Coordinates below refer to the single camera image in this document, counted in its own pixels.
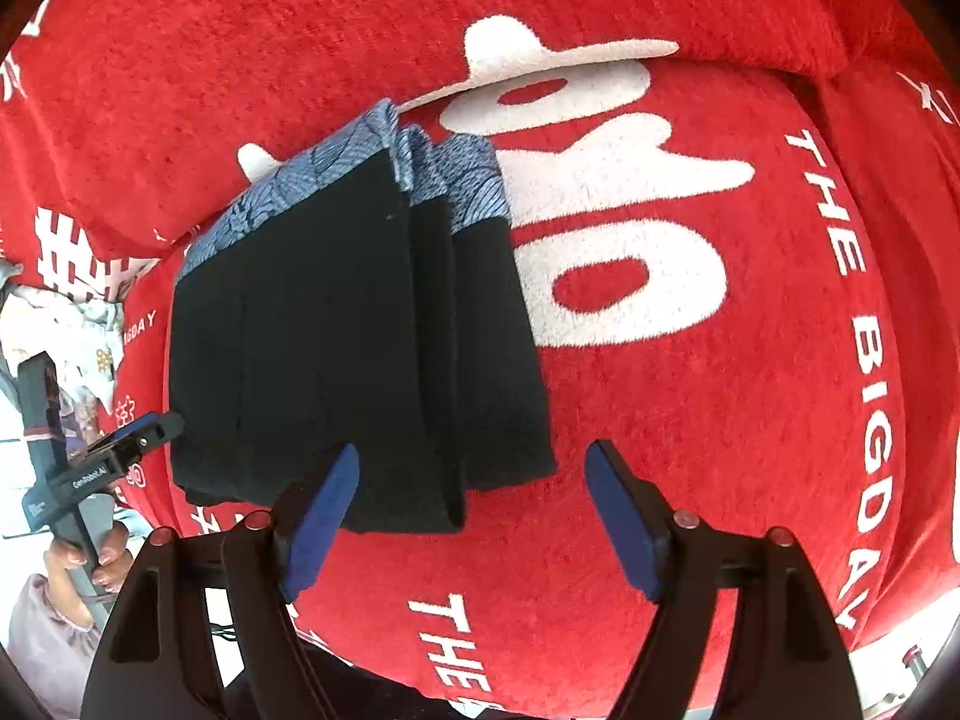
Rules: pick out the pile of light clothes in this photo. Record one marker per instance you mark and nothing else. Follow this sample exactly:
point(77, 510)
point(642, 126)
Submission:
point(67, 330)

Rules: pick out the black pants with blue waistband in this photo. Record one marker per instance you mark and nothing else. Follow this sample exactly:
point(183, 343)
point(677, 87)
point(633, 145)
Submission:
point(315, 330)

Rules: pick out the red printed blanket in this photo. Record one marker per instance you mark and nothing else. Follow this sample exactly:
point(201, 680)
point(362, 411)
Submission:
point(750, 427)

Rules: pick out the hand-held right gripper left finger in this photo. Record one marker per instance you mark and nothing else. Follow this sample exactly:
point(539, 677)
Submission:
point(319, 532)

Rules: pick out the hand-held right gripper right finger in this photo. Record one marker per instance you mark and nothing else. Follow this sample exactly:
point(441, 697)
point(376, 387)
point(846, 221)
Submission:
point(626, 532)

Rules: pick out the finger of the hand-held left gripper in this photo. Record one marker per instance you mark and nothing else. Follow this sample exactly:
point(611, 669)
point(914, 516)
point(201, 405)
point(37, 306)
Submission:
point(139, 424)
point(161, 431)

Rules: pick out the person's left hand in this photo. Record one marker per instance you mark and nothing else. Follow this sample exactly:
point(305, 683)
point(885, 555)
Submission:
point(112, 555)

